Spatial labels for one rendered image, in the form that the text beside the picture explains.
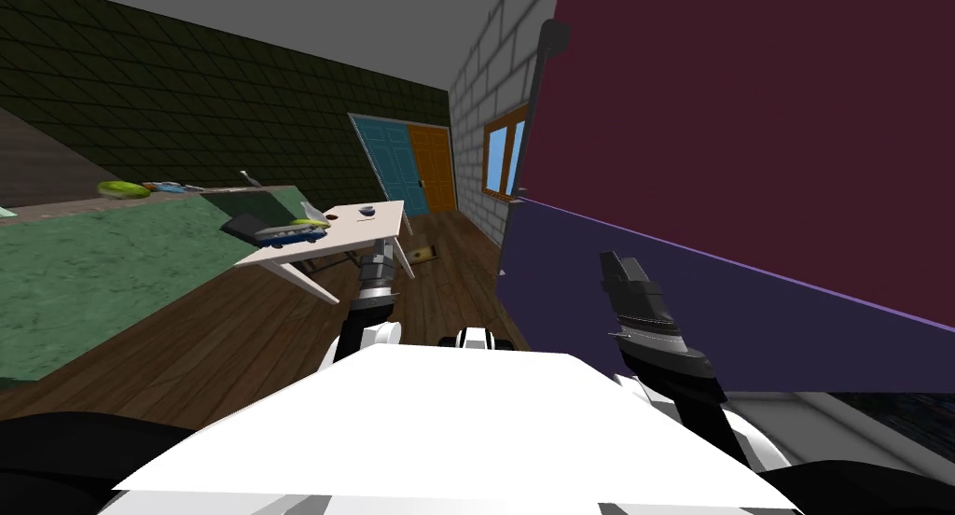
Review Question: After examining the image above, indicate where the dark grey bar handle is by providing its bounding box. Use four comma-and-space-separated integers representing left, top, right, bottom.
511, 18, 573, 202

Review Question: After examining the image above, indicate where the purple fridge door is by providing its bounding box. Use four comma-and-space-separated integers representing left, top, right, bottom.
495, 197, 955, 394

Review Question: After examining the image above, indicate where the wooden frame window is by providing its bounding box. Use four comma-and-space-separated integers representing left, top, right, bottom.
480, 104, 531, 203

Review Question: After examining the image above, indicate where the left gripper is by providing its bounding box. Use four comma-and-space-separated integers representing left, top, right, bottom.
358, 238, 397, 299

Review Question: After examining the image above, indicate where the maroon fridge door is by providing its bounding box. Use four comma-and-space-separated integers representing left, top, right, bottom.
514, 0, 955, 329

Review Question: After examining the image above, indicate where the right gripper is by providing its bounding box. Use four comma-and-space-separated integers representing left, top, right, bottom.
600, 250, 689, 346

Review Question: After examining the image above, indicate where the green marble counter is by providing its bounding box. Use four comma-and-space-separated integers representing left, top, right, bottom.
0, 168, 316, 389

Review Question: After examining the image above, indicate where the teal panel door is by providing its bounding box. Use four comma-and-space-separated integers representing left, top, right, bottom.
349, 114, 431, 218

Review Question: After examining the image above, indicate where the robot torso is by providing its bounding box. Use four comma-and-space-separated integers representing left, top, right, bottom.
96, 326, 804, 515

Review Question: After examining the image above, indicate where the orange panel door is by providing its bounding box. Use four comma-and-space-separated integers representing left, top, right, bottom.
406, 122, 459, 215

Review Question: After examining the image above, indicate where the white table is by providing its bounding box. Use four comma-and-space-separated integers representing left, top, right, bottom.
220, 200, 416, 306

